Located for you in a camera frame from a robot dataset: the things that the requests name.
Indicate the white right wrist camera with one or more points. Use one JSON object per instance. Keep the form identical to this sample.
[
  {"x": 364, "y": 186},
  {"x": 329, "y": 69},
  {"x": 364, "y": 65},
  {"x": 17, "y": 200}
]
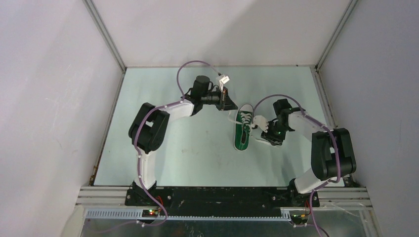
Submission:
[{"x": 260, "y": 122}]

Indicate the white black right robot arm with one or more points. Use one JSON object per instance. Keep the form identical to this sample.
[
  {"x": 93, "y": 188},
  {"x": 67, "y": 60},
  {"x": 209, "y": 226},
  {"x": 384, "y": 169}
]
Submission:
[{"x": 331, "y": 157}]

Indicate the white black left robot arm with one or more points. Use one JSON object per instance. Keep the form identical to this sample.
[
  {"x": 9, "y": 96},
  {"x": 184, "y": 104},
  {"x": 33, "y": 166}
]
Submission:
[{"x": 148, "y": 130}]

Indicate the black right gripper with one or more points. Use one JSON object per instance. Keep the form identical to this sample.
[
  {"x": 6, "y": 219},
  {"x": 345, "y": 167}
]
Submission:
[{"x": 273, "y": 139}]

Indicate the grey slotted cable duct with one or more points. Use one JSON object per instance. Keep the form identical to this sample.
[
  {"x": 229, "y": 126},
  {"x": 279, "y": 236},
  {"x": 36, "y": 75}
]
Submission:
[{"x": 139, "y": 214}]

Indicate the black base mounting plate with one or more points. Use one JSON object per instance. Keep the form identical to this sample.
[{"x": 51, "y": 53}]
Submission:
[{"x": 223, "y": 201}]

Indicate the green canvas sneaker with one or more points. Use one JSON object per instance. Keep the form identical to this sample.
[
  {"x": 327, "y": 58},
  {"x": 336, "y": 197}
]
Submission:
[{"x": 241, "y": 138}]

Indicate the aluminium frame rail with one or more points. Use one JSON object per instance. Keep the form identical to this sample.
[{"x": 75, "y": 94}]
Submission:
[{"x": 115, "y": 196}]

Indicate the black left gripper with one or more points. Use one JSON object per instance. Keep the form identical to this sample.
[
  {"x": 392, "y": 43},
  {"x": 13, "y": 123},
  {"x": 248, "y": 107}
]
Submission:
[{"x": 226, "y": 103}]

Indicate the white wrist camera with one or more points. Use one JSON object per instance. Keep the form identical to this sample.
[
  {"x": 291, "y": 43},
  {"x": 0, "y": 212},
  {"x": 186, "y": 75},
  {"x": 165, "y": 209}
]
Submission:
[
  {"x": 222, "y": 80},
  {"x": 260, "y": 122}
]

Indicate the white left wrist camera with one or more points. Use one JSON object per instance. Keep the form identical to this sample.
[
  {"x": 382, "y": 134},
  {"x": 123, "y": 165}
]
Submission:
[{"x": 222, "y": 80}]

